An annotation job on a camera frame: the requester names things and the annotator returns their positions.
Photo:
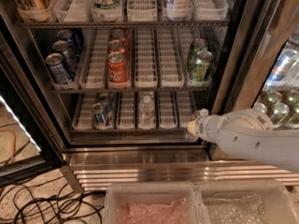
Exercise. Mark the clear bin pink bubble wrap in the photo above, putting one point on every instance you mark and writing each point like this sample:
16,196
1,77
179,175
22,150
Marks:
153,203

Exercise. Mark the blue energy can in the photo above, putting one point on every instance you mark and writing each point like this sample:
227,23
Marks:
105,100
100,115

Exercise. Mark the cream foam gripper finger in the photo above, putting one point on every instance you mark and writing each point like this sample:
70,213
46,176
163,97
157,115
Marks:
191,127

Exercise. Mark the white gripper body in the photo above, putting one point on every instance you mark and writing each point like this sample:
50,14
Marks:
207,127

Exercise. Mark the red cola can rear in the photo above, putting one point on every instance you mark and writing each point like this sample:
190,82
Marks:
118,34

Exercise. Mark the blue energy can front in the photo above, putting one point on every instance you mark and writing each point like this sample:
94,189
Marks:
100,115

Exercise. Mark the blue soda can front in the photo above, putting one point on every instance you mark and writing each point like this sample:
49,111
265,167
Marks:
58,69

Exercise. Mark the silver blue can behind glass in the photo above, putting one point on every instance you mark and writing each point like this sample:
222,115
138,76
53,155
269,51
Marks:
282,67

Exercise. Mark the red cola can front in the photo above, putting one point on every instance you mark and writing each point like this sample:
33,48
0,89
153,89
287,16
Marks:
117,70

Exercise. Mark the blue energy can rear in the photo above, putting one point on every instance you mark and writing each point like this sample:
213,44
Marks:
105,100

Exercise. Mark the stainless fridge base grille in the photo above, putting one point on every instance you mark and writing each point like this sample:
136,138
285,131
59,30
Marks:
95,170

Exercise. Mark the blue soda can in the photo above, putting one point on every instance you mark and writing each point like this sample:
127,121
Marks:
63,47
71,39
58,69

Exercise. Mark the blue soda can middle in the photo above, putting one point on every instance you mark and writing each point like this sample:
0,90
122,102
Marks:
63,47

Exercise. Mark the green soda can front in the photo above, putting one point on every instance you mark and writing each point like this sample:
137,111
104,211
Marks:
201,65

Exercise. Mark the blue soda can rear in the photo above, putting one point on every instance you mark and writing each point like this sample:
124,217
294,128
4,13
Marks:
71,39

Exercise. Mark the red cola can middle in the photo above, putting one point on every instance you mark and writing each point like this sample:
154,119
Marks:
116,46

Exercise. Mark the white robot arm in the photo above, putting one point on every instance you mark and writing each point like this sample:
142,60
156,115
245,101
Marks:
248,134

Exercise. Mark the red cola can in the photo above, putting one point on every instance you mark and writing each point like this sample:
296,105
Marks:
117,70
116,46
118,34

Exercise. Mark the green soda can rear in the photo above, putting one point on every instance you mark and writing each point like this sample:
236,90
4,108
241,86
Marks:
197,45

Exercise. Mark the clear water bottle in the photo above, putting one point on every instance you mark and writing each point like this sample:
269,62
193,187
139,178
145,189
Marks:
194,118
146,111

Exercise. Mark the green soda can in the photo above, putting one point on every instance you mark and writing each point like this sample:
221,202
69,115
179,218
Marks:
201,65
197,45

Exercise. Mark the open fridge door left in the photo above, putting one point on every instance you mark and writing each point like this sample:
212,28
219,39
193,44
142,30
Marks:
20,106

